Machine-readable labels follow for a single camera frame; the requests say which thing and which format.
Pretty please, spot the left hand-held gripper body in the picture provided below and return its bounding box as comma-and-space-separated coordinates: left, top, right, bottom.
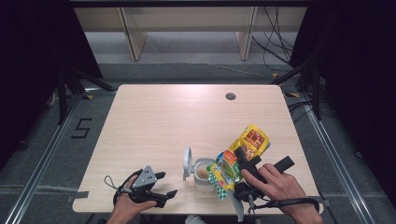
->
122, 164, 167, 209

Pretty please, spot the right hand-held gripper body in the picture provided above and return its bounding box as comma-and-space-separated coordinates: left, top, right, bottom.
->
228, 155, 295, 222

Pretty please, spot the yellow seasoning bag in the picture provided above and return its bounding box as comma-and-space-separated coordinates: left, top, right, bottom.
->
205, 123, 271, 201

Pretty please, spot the white jar lid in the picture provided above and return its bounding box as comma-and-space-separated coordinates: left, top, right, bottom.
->
182, 147, 194, 182

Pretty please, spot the clear glass jar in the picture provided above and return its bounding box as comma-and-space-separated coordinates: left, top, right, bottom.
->
192, 157, 218, 194

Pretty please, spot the person's left hand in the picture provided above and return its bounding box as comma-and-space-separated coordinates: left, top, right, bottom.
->
113, 175, 158, 218

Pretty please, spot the person's right hand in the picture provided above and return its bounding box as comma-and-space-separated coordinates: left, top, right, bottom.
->
241, 162, 316, 217

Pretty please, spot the grey floor tape strip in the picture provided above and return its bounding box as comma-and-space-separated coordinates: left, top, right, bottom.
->
65, 190, 90, 203

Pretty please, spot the black metal stand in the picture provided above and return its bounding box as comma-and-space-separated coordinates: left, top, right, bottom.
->
270, 58, 324, 121
56, 65, 117, 126

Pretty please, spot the dark curtain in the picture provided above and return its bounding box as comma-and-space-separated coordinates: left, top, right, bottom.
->
0, 0, 105, 164
289, 0, 396, 200

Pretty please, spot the light wooden shelf unit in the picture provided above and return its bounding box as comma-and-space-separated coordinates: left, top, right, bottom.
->
74, 6, 308, 62

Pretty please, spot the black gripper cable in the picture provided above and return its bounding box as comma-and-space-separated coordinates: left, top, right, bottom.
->
112, 168, 144, 206
248, 197, 320, 214

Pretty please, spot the grey cord loop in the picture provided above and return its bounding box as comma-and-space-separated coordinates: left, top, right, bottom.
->
104, 175, 125, 191

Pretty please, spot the aluminium floor rail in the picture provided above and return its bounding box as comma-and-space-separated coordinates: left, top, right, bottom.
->
298, 92, 375, 224
3, 92, 82, 224

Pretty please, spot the bundle of black cables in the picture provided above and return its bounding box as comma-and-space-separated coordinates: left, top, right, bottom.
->
251, 6, 296, 73

